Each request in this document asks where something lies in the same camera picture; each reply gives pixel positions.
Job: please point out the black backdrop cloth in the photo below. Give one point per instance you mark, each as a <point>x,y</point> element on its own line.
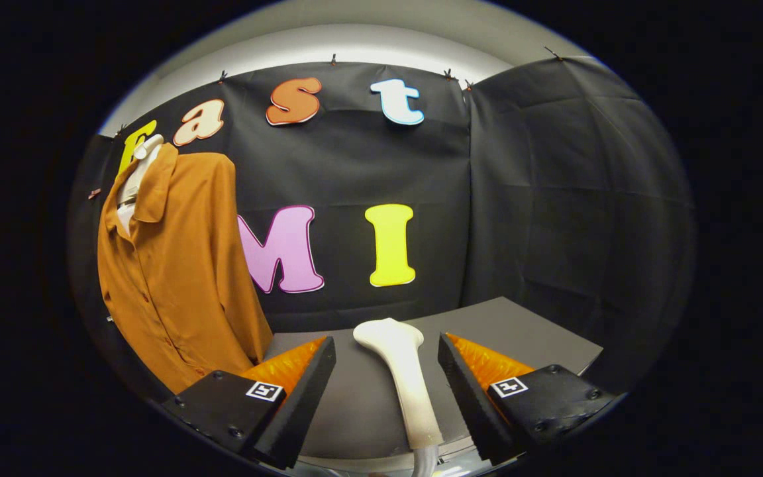
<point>554,199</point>

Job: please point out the brown button shirt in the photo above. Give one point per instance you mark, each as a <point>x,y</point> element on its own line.
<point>183,278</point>

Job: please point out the white mannequin hanger form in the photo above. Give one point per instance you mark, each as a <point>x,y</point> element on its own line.
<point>136,179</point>

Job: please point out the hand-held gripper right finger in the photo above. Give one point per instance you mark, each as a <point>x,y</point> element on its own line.
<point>464,397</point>

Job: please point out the row of black clips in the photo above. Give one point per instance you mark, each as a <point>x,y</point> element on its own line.
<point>333,60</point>

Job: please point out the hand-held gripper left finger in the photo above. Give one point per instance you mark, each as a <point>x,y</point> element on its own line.
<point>302,397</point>

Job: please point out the grey cabinet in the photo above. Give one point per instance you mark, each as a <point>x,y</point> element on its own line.
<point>368,397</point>

